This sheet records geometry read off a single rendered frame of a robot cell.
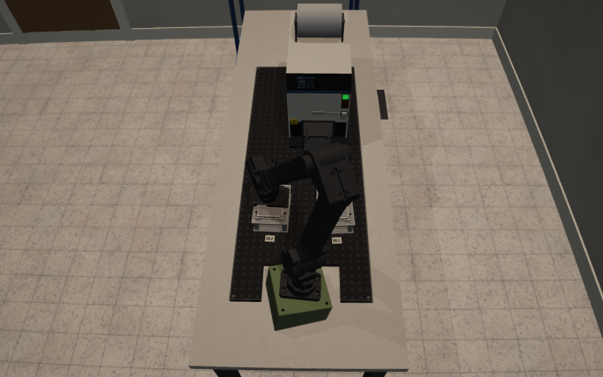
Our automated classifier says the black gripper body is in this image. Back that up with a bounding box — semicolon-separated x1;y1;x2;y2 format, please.
249;186;289;208

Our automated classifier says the grey horizontal roll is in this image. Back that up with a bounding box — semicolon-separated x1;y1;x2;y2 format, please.
297;3;342;38

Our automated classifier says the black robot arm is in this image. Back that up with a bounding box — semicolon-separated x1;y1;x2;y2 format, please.
245;142;361;301

